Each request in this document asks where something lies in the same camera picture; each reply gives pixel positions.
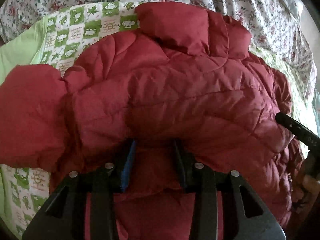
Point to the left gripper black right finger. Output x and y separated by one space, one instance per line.
225 205

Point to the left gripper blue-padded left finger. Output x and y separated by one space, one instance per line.
81 207

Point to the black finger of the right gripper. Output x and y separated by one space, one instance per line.
302 133

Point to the red quilted puffer jacket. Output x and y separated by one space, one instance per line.
185 73

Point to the person's right hand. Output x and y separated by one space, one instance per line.
306 183

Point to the floral rose bedsheet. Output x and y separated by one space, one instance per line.
274 24

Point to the green white patterned quilt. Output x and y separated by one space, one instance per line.
58 39

